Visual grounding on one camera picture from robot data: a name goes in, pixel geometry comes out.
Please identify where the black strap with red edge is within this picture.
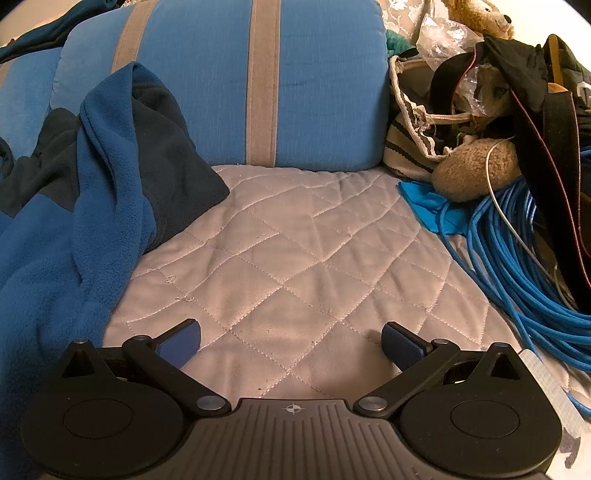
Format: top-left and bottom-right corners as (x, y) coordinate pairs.
(429, 46), (591, 259)

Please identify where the brown teddy bear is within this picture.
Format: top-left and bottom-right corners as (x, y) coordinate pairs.
(443, 0), (515, 40)

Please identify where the bright blue cloth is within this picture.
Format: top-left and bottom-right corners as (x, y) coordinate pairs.
(399, 180), (468, 237)

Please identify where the grey quilted bedspread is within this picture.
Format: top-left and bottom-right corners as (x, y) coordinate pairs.
(104, 164), (591, 480)

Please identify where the clear plastic wrap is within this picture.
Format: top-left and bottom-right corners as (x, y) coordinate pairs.
(416, 18), (486, 65)

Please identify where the black garment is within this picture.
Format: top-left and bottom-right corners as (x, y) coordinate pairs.
(482, 34), (591, 112)

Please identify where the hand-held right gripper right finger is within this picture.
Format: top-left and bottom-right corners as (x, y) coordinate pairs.
(353, 322), (527, 418)

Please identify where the blue cable coil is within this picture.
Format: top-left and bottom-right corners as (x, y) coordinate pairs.
(438, 143), (591, 416)

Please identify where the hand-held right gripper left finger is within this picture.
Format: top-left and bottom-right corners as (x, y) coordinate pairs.
(60, 318), (234, 418)

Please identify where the blue fleece jacket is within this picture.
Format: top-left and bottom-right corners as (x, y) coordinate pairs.
(0, 62), (230, 480)

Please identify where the tan plush toy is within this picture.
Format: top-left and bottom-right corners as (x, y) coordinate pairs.
(431, 138), (518, 203)

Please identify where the large blue striped pillow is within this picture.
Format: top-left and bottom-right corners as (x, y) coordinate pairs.
(60, 0), (389, 172)

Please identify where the grey flat strap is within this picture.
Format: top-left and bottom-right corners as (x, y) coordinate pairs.
(519, 348), (585, 439)

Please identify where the small blue striped pillow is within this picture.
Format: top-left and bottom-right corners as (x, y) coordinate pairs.
(0, 46), (84, 141)

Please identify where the teal cloth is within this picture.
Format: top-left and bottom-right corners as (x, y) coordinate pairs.
(385, 30), (411, 52)

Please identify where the striped canvas tote bag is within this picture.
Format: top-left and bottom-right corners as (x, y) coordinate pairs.
(383, 51), (485, 182)

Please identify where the dark blue cloth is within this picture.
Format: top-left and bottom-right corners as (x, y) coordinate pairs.
(0, 0), (136, 65)

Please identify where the thin white cable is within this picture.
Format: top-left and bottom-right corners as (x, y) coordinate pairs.
(485, 138), (570, 298)

